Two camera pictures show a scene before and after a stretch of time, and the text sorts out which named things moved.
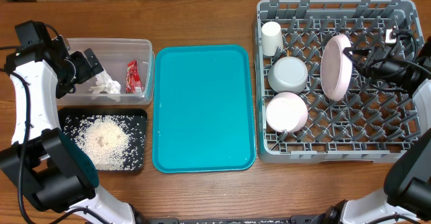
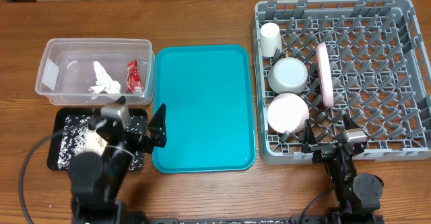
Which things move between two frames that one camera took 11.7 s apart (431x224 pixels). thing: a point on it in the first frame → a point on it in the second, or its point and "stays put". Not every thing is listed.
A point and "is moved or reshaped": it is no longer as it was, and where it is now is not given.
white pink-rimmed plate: [336, 69] is moved or reshaped
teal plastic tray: [204, 112] stays put
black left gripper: [86, 70] → [157, 133]
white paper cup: [271, 38] stays put
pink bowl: [286, 112] stays put
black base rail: [297, 219] stays put
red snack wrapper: [133, 83] stays put
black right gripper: [363, 68] → [322, 150]
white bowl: [287, 75] stays put
